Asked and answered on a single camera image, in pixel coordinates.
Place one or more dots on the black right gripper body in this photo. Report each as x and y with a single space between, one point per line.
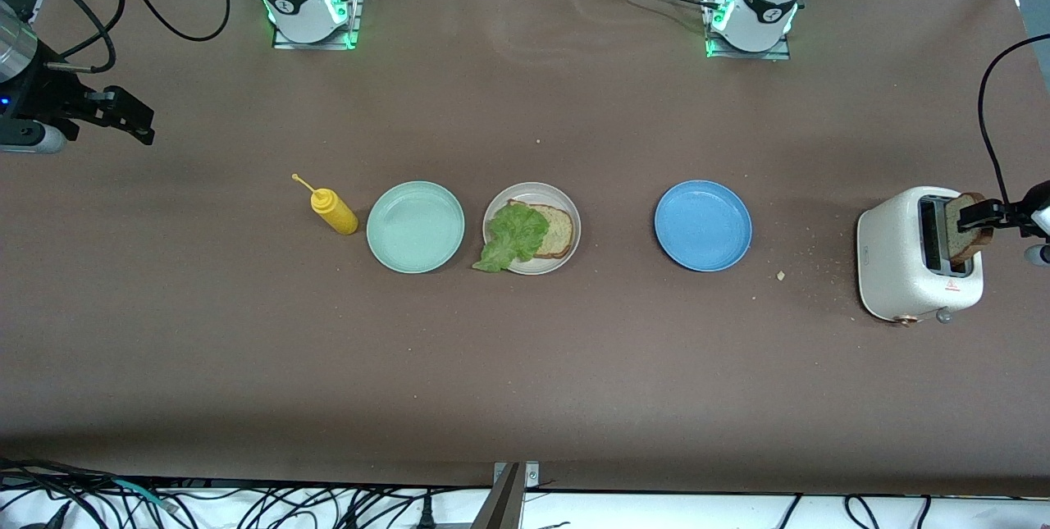
41 94

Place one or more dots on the brown toast bread slice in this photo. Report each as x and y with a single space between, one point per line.
559 234
964 246

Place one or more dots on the yellow squeeze mustard bottle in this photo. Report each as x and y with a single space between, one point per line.
338 217

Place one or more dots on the green lettuce leaf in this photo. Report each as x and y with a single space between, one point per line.
517 234

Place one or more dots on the blue round plate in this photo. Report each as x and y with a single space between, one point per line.
703 225

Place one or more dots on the mint green round plate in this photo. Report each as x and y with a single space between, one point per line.
415 227

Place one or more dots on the beige round plate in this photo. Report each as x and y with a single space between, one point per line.
566 262

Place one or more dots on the white two-slot toaster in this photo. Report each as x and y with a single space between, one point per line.
890 258

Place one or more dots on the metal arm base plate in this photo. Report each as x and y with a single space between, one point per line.
357 12
750 54

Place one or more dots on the small silver bracket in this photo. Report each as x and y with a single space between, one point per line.
531 473

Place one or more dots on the grey metal post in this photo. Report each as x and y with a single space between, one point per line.
502 504

